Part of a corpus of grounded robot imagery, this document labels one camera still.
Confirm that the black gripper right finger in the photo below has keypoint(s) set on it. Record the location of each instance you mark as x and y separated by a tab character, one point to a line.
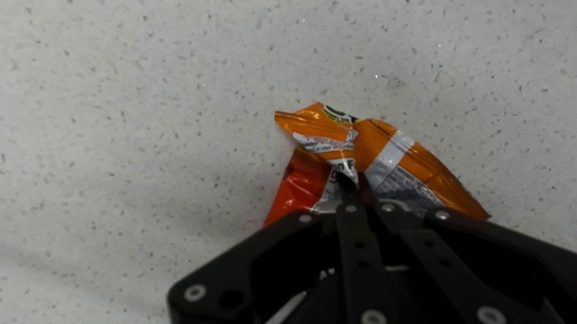
479	257

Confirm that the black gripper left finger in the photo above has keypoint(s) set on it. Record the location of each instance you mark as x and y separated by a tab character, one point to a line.
263	263

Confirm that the orange snack packet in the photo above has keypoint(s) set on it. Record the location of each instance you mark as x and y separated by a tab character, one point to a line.
312	128

